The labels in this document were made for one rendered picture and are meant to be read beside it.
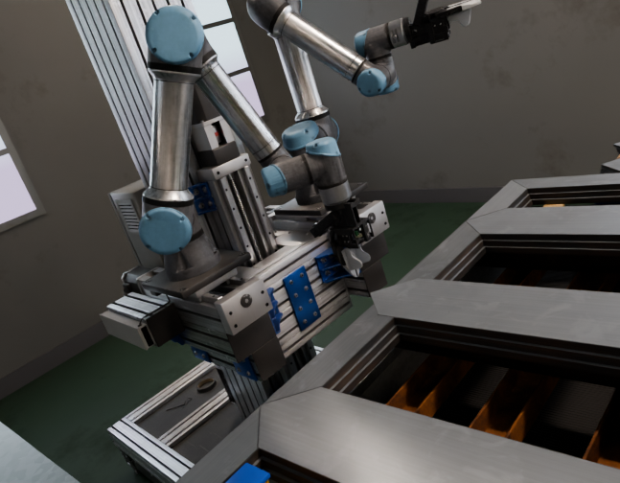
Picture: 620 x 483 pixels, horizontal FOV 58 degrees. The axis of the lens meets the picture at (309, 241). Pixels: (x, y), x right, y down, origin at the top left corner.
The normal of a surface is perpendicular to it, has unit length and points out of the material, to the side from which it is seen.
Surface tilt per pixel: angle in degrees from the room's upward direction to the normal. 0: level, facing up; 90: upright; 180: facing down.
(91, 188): 90
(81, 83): 90
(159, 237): 97
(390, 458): 0
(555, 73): 90
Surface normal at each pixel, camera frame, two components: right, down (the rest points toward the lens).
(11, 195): 0.66, 0.04
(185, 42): 0.17, 0.16
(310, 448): -0.30, -0.90
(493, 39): -0.69, 0.43
